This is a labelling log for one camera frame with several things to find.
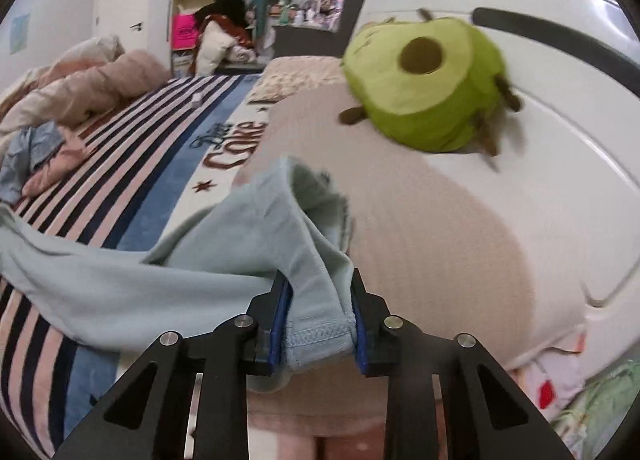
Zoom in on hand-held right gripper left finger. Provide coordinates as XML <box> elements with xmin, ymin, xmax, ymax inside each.
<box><xmin>52</xmin><ymin>269</ymin><xmax>296</xmax><ymax>460</ymax></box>

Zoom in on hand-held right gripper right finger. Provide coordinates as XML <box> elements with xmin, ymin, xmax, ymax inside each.
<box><xmin>350</xmin><ymin>267</ymin><xmax>576</xmax><ymax>460</ymax></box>

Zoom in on light blue pants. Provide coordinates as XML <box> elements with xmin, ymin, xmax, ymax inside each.
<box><xmin>0</xmin><ymin>156</ymin><xmax>358</xmax><ymax>393</ymax></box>

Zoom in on pink ribbed pillow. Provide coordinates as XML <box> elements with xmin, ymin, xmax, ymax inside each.
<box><xmin>240</xmin><ymin>89</ymin><xmax>588</xmax><ymax>441</ymax></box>

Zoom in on white printed cloth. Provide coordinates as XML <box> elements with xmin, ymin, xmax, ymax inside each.
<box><xmin>505</xmin><ymin>330</ymin><xmax>591</xmax><ymax>411</ymax></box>

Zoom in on striped printed blanket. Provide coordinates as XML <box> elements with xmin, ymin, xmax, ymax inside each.
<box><xmin>0</xmin><ymin>71</ymin><xmax>281</xmax><ymax>460</ymax></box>

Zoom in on green avocado plush toy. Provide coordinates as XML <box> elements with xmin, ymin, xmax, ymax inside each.
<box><xmin>339</xmin><ymin>8</ymin><xmax>523</xmax><ymax>158</ymax></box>

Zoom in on floral pillow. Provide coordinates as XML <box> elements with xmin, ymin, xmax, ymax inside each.
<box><xmin>247</xmin><ymin>55</ymin><xmax>351</xmax><ymax>106</ymax></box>

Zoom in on green floral cloth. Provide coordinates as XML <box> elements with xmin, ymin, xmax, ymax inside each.
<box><xmin>550</xmin><ymin>360</ymin><xmax>640</xmax><ymax>460</ymax></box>

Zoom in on pink garment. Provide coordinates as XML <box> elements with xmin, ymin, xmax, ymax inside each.
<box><xmin>22</xmin><ymin>133</ymin><xmax>93</xmax><ymax>198</ymax></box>

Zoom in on white headboard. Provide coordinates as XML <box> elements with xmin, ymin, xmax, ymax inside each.
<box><xmin>350</xmin><ymin>0</ymin><xmax>640</xmax><ymax>381</ymax></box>

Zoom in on pile of jackets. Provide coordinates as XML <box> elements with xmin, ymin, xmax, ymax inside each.
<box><xmin>192</xmin><ymin>0</ymin><xmax>261</xmax><ymax>76</ymax></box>

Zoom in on pink and grey duvet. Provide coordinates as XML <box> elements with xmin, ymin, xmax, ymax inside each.
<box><xmin>0</xmin><ymin>35</ymin><xmax>173</xmax><ymax>141</ymax></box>

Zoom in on blue denim garment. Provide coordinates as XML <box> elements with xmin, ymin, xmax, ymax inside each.
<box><xmin>0</xmin><ymin>120</ymin><xmax>66</xmax><ymax>203</ymax></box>

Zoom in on pink bag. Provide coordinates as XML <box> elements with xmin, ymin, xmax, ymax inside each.
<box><xmin>171</xmin><ymin>14</ymin><xmax>198</xmax><ymax>51</ymax></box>

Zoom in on black bar on headboard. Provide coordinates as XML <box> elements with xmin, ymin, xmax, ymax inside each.
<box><xmin>472</xmin><ymin>7</ymin><xmax>633</xmax><ymax>71</ymax></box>

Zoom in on light blue wall poster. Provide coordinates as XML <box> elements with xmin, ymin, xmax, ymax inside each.
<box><xmin>9</xmin><ymin>13</ymin><xmax>32</xmax><ymax>56</ymax></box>

